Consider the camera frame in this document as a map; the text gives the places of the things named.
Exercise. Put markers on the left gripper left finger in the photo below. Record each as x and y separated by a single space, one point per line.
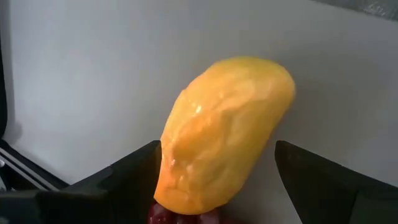
109 199

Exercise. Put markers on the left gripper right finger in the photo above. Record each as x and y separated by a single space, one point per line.
342 199

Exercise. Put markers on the yellow toy mango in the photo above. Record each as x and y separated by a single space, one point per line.
224 130

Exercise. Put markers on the red toy grape bunch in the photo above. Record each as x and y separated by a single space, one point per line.
161 216

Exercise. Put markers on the black table edge rail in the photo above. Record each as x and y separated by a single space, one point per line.
18 174

